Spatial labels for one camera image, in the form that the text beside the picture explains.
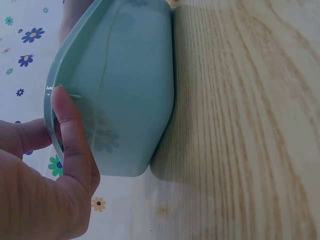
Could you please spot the person's left hand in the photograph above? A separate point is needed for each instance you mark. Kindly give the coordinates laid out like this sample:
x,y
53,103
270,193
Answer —
x,y
37,195

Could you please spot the person's right hand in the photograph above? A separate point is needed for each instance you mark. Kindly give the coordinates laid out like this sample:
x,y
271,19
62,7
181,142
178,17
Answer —
x,y
67,22

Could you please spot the teal plastic basin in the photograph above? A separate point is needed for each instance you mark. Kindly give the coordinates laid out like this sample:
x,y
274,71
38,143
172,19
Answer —
x,y
130,87

